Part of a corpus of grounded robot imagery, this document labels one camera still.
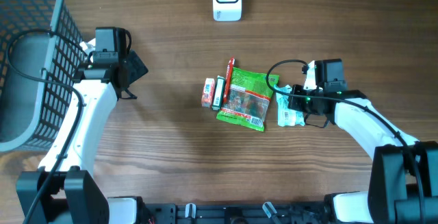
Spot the red chocolate bar wrapper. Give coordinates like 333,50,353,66
223,58,235,103

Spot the grey plastic mesh basket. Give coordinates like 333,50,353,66
1,0,87,152

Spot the green snack bag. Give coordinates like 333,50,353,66
216,67,279,132

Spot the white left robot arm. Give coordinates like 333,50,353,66
16,27,151,223

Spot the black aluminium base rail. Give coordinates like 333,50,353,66
144,201,329,224

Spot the black camera cable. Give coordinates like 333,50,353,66
266,59,427,224
5,28,133,224

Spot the black left camera cable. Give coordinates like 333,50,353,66
5,28,133,224

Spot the light teal tissue packet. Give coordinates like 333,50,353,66
276,93,305,127

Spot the black right camera cable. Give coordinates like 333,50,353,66
266,59,427,224

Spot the green white gum pack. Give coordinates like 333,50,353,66
211,76,225,111

